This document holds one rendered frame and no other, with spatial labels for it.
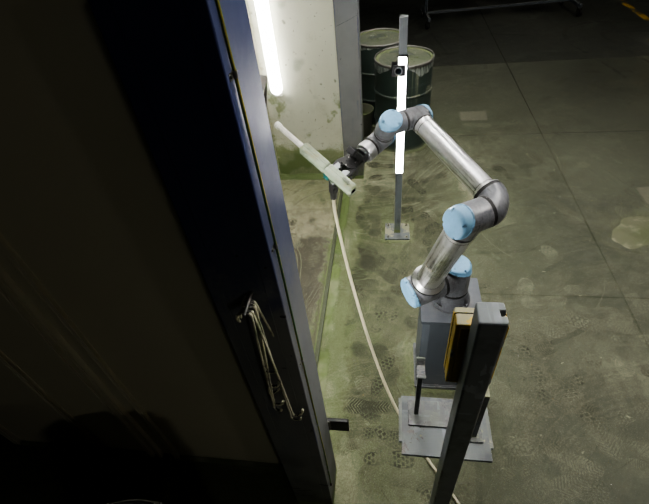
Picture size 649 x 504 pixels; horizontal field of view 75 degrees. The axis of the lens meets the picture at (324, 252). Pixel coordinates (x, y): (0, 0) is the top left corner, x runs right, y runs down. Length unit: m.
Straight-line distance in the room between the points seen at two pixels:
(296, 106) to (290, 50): 0.47
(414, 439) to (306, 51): 2.98
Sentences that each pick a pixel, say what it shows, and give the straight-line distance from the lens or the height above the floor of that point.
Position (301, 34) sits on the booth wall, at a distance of 3.74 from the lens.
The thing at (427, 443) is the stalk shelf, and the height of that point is 0.79.
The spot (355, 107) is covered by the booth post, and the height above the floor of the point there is 0.73.
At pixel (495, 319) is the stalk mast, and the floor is 1.64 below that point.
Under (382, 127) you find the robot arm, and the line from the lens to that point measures 1.85.
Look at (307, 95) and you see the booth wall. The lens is 3.90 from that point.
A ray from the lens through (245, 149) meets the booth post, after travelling 0.79.
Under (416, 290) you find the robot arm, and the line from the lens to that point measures 1.98.
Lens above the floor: 2.37
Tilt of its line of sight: 43 degrees down
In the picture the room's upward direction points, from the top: 7 degrees counter-clockwise
